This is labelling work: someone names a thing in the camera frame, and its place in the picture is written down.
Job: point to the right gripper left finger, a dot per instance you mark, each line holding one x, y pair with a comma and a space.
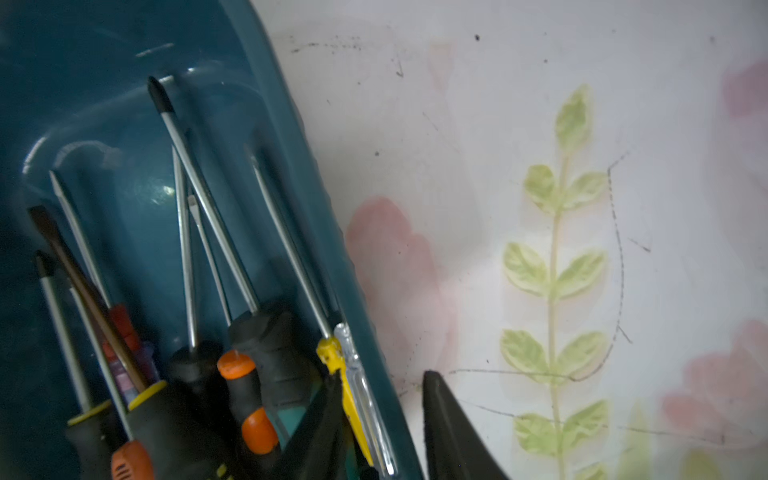
317, 450

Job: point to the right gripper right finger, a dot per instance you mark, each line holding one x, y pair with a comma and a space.
454, 450

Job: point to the black orange small screwdriver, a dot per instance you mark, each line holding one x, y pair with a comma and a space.
255, 434

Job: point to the clear handle screwdriver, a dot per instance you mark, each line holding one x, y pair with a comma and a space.
365, 417

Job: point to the green black handle screwdriver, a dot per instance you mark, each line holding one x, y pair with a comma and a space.
265, 336

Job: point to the yellow handle screwdriver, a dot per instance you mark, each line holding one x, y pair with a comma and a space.
328, 349

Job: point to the orange handle screwdriver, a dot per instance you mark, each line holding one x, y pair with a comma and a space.
131, 460

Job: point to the black yellow phillips screwdriver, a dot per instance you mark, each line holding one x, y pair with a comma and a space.
91, 432

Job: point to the teal plastic storage box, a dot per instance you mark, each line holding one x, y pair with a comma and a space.
74, 100

